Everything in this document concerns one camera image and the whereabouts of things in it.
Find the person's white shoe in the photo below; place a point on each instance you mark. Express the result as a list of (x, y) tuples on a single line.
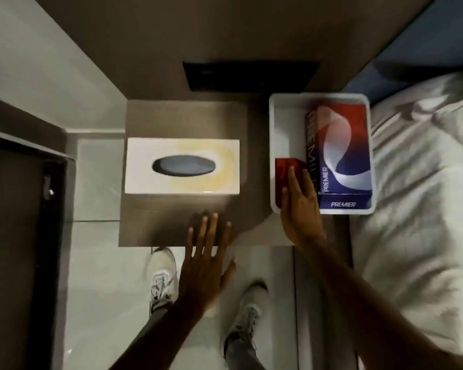
[(162, 277), (249, 308)]

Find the person's left forearm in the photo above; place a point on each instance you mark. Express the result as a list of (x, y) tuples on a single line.
[(154, 339)]

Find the person's left hand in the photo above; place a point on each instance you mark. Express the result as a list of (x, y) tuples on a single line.
[(202, 273)]

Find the person's right white shoe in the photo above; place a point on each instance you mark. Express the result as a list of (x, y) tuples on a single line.
[(249, 308)]

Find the person's right middle finger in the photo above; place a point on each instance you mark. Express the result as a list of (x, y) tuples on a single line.
[(308, 183)]

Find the white plastic tray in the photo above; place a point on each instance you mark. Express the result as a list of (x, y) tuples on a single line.
[(287, 127)]

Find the white bed sheet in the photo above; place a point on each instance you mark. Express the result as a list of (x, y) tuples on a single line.
[(420, 196)]

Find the person's right thumb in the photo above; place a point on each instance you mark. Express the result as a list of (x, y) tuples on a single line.
[(284, 198)]

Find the person's right forearm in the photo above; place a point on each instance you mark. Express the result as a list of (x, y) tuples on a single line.
[(362, 308)]

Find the person's right hand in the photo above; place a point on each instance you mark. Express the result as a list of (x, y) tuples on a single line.
[(301, 215)]

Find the person's right leg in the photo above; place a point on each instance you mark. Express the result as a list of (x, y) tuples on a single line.
[(241, 354)]

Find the person's left leg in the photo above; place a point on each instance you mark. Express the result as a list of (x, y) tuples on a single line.
[(154, 319)]

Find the person's left little finger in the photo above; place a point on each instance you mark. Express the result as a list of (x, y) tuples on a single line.
[(191, 242)]

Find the blue red white tissue box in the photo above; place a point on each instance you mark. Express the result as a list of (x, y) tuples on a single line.
[(343, 154)]

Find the person's left middle finger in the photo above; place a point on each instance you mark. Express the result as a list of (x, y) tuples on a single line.
[(213, 233)]

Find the person's left thumb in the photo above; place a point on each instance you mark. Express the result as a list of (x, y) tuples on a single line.
[(229, 271)]

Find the dark brown door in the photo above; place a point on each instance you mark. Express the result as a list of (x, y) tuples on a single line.
[(15, 246)]

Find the blue headboard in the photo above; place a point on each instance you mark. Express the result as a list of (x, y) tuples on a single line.
[(428, 38)]

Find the black wall panel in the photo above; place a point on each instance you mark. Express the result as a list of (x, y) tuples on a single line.
[(250, 77)]

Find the red packet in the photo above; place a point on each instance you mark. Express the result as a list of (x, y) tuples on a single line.
[(282, 169)]

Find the person's left white shoe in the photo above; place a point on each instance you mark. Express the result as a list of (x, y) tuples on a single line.
[(162, 277)]

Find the person's leg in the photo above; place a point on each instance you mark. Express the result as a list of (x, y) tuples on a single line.
[(154, 319), (241, 354)]

